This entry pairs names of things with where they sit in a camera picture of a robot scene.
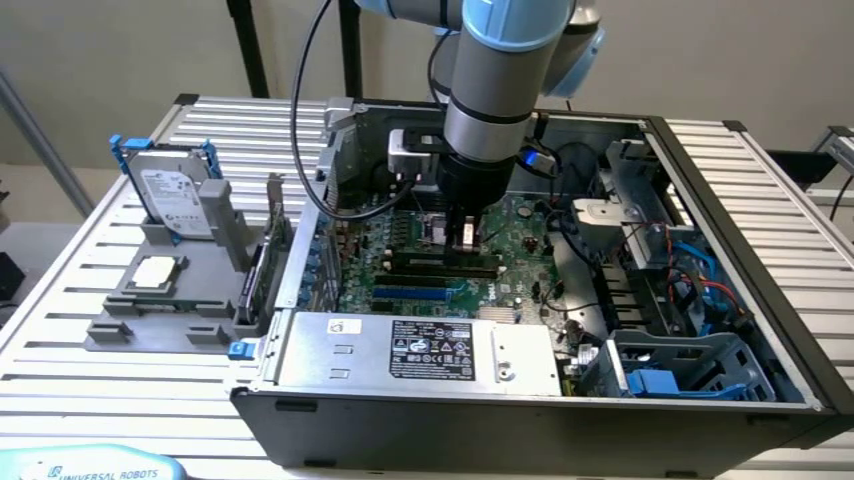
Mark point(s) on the hard drive in blue bracket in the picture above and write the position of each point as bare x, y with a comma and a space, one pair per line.
136, 145

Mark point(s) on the green RAM stick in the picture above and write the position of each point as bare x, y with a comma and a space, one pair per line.
180, 302

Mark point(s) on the grey metal pole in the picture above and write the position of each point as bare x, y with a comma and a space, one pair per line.
40, 140

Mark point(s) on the silver hard disk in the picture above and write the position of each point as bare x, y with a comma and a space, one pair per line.
167, 190

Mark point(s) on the graphics card with metal bracket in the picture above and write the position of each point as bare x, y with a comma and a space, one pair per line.
267, 260

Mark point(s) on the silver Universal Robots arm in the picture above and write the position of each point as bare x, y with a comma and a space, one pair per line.
494, 90

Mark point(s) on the black open PC case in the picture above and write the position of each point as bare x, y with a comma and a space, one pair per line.
467, 430

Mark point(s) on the blue disk bay clip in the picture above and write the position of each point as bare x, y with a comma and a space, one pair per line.
650, 384

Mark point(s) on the silver power supply unit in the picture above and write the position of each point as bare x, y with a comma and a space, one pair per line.
373, 360

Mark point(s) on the blue case latch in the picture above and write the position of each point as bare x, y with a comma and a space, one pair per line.
241, 350

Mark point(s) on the blue expansion slot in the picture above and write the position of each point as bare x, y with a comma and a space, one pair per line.
407, 294

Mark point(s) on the metal drive cage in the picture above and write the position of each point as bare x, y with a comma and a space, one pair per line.
600, 210

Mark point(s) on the black RAM slot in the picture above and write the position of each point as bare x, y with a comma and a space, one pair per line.
427, 271
420, 260

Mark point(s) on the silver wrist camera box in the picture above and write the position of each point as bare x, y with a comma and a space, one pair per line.
407, 157

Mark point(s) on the slatted metal side table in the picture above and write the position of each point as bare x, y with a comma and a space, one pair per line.
836, 145

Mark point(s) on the CPU socket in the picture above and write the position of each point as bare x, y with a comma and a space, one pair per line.
429, 227

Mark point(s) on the grey parts rack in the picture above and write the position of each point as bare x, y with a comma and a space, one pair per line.
160, 340

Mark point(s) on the grey disk bay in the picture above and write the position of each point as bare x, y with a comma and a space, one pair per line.
667, 345

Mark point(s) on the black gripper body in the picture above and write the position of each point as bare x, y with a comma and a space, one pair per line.
475, 182

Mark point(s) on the black expansion slot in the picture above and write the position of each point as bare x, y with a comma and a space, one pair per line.
407, 281

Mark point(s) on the black stand pole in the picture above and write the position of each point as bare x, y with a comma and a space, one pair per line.
351, 50
249, 45

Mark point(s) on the green motherboard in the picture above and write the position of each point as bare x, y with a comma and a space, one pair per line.
467, 300

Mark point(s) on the silver chipset heatsink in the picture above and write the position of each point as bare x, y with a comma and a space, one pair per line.
498, 316

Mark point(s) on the silver CPU chip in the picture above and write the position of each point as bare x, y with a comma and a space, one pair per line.
156, 272

